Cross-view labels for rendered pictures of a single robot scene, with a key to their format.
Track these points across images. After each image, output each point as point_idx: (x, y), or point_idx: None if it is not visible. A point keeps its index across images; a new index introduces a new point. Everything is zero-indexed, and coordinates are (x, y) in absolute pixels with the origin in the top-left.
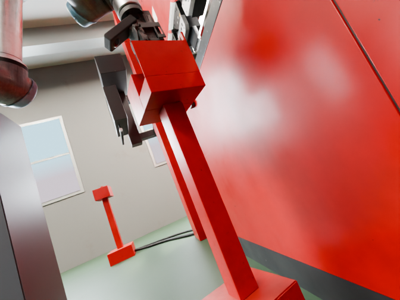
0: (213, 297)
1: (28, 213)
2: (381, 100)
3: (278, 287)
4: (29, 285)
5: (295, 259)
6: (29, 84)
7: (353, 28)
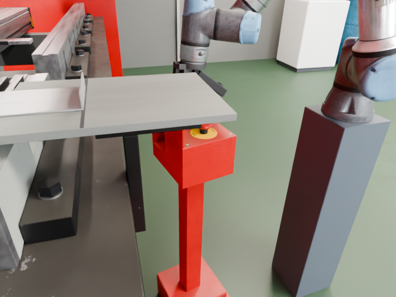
0: (211, 290)
1: (306, 187)
2: None
3: (168, 273)
4: (287, 207)
5: None
6: (358, 78)
7: None
